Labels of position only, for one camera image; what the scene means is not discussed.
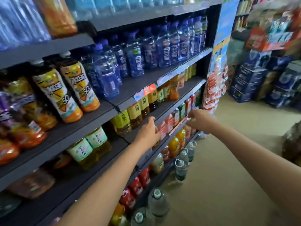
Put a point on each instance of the blue poster on shelf end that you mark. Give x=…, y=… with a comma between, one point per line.
x=223, y=30

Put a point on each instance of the row of red bottles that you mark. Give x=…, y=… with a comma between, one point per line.
x=137, y=185

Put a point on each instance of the stack of dark blue cartons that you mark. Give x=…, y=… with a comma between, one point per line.
x=247, y=83

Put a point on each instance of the pale-green-label tea bottle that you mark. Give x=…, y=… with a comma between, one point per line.
x=98, y=141
x=82, y=152

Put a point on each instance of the person's right thumb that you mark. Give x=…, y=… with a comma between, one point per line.
x=191, y=123

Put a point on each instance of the row of clear water bottles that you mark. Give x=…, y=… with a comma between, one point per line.
x=21, y=18

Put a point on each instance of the brown drink bottle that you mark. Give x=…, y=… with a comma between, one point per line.
x=33, y=184

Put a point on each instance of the orange and blue price tag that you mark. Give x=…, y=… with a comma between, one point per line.
x=145, y=91

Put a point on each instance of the dark grey shelf unit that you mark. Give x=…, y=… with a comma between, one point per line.
x=134, y=85

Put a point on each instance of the group of purple-label orange bottles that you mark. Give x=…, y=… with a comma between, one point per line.
x=18, y=120

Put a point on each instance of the person's left thumb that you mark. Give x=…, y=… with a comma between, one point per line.
x=151, y=119

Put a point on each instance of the stack of wrapped water packs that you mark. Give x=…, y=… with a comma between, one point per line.
x=283, y=82

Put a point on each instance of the person's right forearm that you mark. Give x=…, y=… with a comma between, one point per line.
x=258, y=162

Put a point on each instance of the large clear water jug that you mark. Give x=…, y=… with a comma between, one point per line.
x=140, y=218
x=191, y=150
x=158, y=204
x=184, y=156
x=181, y=170

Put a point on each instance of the orange drink bottle plain label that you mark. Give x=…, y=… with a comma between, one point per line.
x=56, y=16

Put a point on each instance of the row of blue drink bottles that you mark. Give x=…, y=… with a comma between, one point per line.
x=150, y=51

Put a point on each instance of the row of yellow-label tea bottles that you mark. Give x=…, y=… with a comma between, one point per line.
x=141, y=110

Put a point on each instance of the orange juice bottle yellow label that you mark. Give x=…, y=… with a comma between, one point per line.
x=81, y=88
x=58, y=96

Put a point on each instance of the person's right hand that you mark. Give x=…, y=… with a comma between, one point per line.
x=203, y=121

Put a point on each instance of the hanging strip of snack packets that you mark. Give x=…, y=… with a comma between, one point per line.
x=215, y=89

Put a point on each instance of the person's left forearm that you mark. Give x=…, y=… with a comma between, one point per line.
x=105, y=188

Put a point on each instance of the row of red-label drink bottles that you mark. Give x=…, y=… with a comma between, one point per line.
x=175, y=116

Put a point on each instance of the person's left hand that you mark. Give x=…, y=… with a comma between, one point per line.
x=147, y=134

